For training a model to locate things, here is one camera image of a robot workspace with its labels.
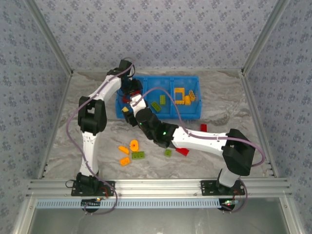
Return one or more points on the red lego brick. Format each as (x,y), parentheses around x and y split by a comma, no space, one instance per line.
(203,127)

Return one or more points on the small controller board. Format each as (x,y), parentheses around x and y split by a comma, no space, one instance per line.
(228,202)
(91,202)

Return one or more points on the wide aluminium front rail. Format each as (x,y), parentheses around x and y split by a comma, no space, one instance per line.
(156,187)

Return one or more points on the yellow-orange lego wedge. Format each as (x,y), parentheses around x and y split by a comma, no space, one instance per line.
(124,150)

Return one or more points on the yellow-orange lego round arch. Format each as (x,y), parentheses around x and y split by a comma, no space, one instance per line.
(136,147)

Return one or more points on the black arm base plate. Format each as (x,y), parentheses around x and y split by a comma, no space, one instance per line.
(75,191)
(207,191)

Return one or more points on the red lego slope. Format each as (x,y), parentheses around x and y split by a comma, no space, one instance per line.
(182,151)

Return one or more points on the yellow black striped lego piece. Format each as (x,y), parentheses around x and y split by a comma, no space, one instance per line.
(192,95)

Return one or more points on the long green lego brick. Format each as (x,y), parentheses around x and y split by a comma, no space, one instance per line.
(138,155)

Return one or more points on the small green lego brick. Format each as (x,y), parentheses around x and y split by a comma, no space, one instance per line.
(168,152)

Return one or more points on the yellow-orange lego brick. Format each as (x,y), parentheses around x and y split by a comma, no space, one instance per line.
(125,161)

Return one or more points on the aluminium side rail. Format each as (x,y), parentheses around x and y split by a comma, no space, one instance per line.
(56,122)
(258,122)

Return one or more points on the aluminium lower frame post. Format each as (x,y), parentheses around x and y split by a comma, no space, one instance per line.
(23,217)
(291,217)

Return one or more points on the yellow lego cylinder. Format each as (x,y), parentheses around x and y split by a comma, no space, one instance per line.
(187,100)

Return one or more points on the aluminium back rail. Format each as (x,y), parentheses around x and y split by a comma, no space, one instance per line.
(156,70)

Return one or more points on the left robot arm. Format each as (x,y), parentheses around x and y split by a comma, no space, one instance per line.
(89,146)

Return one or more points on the aluminium frame post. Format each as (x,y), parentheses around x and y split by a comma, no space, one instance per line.
(291,217)
(262,36)
(51,36)
(23,217)

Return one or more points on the yellow lego window frame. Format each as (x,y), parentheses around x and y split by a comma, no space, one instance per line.
(176,95)

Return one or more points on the grey metal lower panel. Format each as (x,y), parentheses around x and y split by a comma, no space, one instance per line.
(156,221)

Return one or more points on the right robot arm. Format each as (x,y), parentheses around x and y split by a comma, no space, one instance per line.
(202,141)

